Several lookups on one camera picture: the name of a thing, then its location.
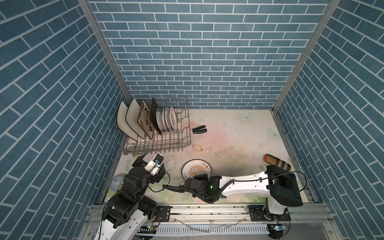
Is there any round plate orange sunburst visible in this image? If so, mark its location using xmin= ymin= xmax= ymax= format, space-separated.
xmin=181 ymin=159 xmax=212 ymax=181

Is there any green rim round plate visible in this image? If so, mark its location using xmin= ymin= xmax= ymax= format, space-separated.
xmin=164 ymin=107 xmax=173 ymax=132

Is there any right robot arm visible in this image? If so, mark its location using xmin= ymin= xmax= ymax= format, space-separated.
xmin=181 ymin=165 xmax=303 ymax=218

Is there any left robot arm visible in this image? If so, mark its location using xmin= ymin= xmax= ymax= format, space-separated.
xmin=95 ymin=154 xmax=166 ymax=240

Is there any white round bowl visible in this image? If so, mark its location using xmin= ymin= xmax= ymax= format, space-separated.
xmin=110 ymin=174 xmax=125 ymax=192

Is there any floral square plate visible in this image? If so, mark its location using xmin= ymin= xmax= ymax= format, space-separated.
xmin=137 ymin=100 xmax=154 ymax=140

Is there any black square plate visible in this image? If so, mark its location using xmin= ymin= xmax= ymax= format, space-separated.
xmin=149 ymin=98 xmax=162 ymax=135

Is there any white square plate outer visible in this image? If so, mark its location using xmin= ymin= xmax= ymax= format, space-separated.
xmin=117 ymin=101 xmax=138 ymax=142

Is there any white square plate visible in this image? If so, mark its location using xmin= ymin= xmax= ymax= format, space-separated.
xmin=117 ymin=101 xmax=138 ymax=142
xmin=126 ymin=98 xmax=146 ymax=139

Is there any white square plate inner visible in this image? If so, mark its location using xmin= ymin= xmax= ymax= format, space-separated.
xmin=126 ymin=98 xmax=146 ymax=139

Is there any left base circuit board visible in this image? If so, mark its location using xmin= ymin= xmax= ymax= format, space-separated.
xmin=137 ymin=226 xmax=158 ymax=235

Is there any base circuit board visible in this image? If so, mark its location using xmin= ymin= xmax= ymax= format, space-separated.
xmin=137 ymin=226 xmax=158 ymax=235
xmin=268 ymin=223 xmax=287 ymax=234

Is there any black stapler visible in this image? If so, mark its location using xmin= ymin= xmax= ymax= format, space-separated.
xmin=192 ymin=125 xmax=207 ymax=134

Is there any brown striped cylinder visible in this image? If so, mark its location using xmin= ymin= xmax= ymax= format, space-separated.
xmin=264 ymin=154 xmax=292 ymax=172

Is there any right base circuit board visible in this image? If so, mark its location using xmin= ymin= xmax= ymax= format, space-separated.
xmin=268 ymin=223 xmax=287 ymax=234

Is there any grey wire dish rack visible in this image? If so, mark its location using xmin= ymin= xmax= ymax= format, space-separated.
xmin=123 ymin=98 xmax=191 ymax=155

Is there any white cable duct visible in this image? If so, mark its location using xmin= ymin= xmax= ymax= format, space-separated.
xmin=92 ymin=224 xmax=270 ymax=237

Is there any aluminium mounting rail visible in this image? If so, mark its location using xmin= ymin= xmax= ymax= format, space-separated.
xmin=79 ymin=203 xmax=342 ymax=240

